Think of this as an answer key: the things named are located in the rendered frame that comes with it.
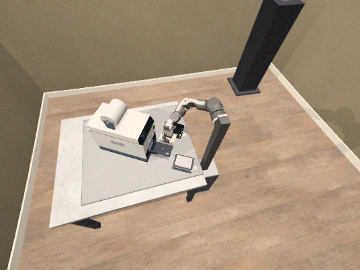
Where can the white foil roll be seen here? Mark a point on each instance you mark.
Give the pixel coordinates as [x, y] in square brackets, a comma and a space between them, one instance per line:
[114, 112]

